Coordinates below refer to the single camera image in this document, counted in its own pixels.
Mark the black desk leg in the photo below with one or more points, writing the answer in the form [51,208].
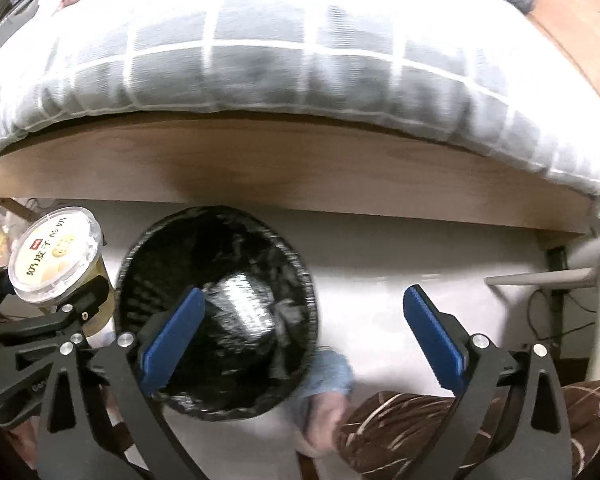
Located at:
[557,310]

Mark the black trash bin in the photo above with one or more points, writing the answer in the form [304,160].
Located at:
[240,260]

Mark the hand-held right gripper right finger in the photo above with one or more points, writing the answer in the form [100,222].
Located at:
[432,340]

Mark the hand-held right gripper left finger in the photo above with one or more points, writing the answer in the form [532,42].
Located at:
[175,340]

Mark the blue slipper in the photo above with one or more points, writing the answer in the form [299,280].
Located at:
[330,370]

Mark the grey plaid bed mattress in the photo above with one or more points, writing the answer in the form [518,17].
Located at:
[280,60]

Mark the clear yogurt cup white lid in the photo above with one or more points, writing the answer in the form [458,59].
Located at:
[55,255]

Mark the wooden bed frame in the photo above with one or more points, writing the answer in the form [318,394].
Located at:
[280,170]

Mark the wooden headboard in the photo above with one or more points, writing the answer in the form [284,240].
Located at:
[580,35]

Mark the black wall plug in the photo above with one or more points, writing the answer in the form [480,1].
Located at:
[557,260]

